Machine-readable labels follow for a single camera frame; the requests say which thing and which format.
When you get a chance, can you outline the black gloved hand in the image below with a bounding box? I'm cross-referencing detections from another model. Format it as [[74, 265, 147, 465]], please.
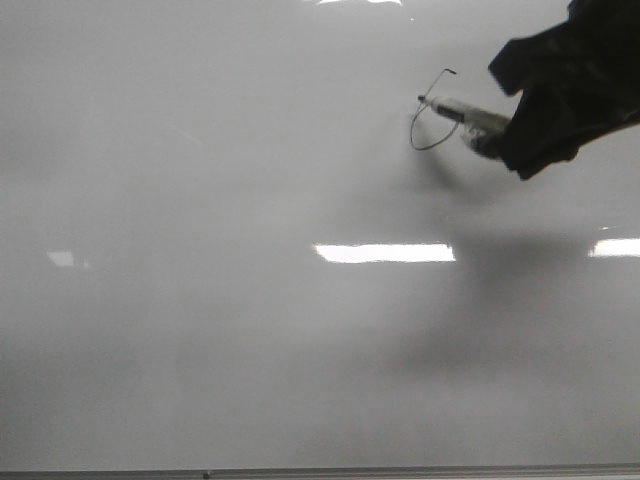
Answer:
[[488, 1, 639, 180]]

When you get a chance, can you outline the white whiteboard marker pen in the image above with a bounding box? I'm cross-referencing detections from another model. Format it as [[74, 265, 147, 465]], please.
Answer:
[[418, 95, 511, 131]]

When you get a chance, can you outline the white glossy whiteboard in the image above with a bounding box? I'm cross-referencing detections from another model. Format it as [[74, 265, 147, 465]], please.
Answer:
[[1, 1, 639, 471]]

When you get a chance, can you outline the grey aluminium whiteboard frame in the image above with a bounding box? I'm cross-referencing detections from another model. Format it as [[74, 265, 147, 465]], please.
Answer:
[[1, 462, 639, 479]]

